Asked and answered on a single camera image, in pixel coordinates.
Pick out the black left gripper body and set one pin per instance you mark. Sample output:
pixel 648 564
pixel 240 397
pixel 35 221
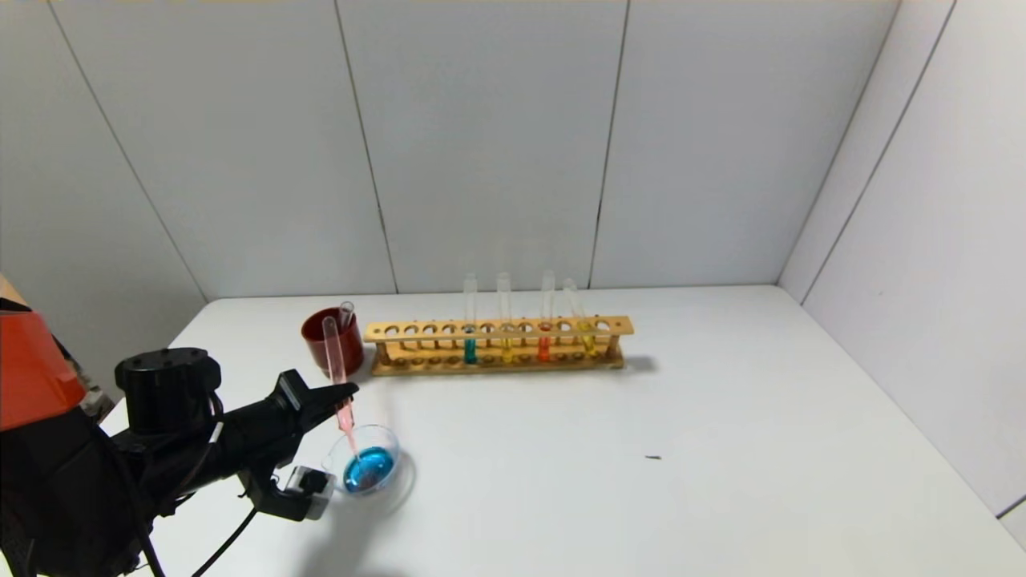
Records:
pixel 293 398

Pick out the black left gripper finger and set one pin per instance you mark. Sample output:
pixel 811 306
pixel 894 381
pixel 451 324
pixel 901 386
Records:
pixel 309 409

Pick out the red liquid glass test tube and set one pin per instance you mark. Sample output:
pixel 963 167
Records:
pixel 335 361
pixel 544 349

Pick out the blue liquid glass test tube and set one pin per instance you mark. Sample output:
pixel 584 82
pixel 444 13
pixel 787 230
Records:
pixel 470 350
pixel 346 314

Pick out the orange and black left arm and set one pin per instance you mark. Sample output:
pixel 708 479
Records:
pixel 48 497

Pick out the yellow liquid glass test tube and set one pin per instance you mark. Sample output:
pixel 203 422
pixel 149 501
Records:
pixel 506 349
pixel 588 343

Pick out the wooden test tube rack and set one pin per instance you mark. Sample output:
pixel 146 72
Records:
pixel 521 367

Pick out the dark red plastic cup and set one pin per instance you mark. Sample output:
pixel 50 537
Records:
pixel 353 357

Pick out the clear glass beaker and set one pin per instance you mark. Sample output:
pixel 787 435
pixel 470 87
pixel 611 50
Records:
pixel 373 473

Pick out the grey sneaker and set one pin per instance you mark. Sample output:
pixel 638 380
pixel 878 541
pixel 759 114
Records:
pixel 96 401

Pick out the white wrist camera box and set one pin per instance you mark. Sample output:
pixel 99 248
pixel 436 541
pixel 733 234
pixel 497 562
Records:
pixel 309 481

